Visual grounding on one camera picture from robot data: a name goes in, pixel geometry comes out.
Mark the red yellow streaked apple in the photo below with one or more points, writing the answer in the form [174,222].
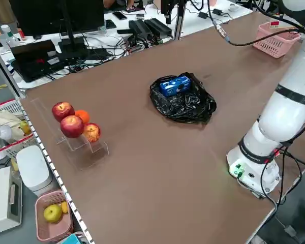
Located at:
[92,133]

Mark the person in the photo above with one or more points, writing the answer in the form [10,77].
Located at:
[132,7]

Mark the black power adapter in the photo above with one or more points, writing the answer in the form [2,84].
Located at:
[217,11]
[203,14]

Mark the white handheld fan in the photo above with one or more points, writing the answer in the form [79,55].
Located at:
[1,133]

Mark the clear plastic water bottle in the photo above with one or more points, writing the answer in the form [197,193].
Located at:
[8,38]

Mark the orange fruit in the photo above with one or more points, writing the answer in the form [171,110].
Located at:
[84,116]

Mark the black electronics case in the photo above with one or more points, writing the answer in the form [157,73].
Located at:
[33,58]

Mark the teal box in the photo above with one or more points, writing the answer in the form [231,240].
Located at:
[73,239]

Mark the black finned power supply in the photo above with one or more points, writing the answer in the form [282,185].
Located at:
[139,28]
[158,26]

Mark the black monitor stand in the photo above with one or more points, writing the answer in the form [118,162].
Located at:
[73,48]

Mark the white cup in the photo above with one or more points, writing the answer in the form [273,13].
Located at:
[234,7]

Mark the black computer monitor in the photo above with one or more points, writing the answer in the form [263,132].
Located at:
[40,15]

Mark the blue cookie box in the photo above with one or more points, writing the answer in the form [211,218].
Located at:
[172,86]

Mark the black plastic bag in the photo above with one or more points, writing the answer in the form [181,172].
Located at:
[183,109]

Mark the small yellow green fruit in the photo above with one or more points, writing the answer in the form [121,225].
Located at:
[25,127]

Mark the clear acrylic fruit stand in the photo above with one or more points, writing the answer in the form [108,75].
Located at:
[99,152]

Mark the white grey machine box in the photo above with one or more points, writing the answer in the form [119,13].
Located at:
[0,198]

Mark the white rounded bin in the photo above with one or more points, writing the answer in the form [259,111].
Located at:
[33,165]

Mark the white basket red rim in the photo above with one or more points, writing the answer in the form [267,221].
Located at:
[12,106]

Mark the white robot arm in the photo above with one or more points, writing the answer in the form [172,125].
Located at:
[282,122]

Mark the yellow pear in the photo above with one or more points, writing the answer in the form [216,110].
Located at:
[53,214]

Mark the tall pink plastic basket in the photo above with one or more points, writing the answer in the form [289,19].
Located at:
[40,228]

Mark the cream cloth bag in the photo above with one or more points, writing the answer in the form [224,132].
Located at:
[2,119]

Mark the black camera on post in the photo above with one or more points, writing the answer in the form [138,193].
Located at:
[166,7]

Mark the white side desk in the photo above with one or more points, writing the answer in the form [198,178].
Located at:
[142,10]

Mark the black smartphone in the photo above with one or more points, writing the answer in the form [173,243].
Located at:
[120,15]

